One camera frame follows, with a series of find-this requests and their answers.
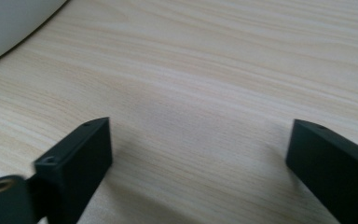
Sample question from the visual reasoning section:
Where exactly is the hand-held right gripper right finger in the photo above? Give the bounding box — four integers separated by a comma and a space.
285, 119, 358, 224

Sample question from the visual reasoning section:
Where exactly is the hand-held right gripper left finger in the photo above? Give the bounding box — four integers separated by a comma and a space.
32, 117, 114, 224

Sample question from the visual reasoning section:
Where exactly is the white round container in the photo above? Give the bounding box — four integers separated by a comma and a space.
0, 0, 70, 69

